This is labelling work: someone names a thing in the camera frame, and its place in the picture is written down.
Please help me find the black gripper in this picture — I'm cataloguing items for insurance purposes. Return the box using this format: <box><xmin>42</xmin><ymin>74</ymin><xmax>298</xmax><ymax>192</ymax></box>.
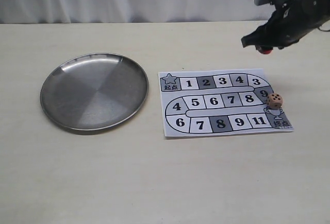
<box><xmin>241</xmin><ymin>0</ymin><xmax>329</xmax><ymax>51</ymax></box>

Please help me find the red cylinder game piece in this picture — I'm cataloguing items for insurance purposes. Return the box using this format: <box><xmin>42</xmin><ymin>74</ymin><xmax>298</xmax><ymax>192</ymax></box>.
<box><xmin>259</xmin><ymin>47</ymin><xmax>273</xmax><ymax>55</ymax></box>

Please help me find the wooden die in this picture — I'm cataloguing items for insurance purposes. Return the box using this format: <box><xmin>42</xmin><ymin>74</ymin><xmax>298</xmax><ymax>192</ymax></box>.
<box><xmin>266</xmin><ymin>93</ymin><xmax>283</xmax><ymax>110</ymax></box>

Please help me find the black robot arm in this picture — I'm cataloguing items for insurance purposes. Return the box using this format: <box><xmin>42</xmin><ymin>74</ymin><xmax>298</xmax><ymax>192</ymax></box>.
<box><xmin>241</xmin><ymin>0</ymin><xmax>329</xmax><ymax>54</ymax></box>

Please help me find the paper game board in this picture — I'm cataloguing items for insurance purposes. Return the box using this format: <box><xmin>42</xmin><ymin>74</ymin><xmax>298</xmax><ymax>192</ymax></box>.
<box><xmin>158</xmin><ymin>68</ymin><xmax>293</xmax><ymax>137</ymax></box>

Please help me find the round metal plate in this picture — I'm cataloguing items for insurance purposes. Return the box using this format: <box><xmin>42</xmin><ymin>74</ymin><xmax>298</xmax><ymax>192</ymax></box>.
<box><xmin>40</xmin><ymin>53</ymin><xmax>149</xmax><ymax>133</ymax></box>

